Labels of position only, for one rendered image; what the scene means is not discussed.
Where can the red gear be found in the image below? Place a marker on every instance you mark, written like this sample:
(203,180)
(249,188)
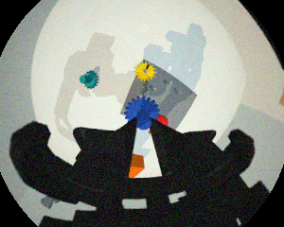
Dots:
(162,119)

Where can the teal gear with tall hub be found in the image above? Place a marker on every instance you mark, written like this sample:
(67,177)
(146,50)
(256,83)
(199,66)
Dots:
(90,79)

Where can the yellow gear with black stripe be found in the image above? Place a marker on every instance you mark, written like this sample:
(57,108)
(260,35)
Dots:
(146,76)

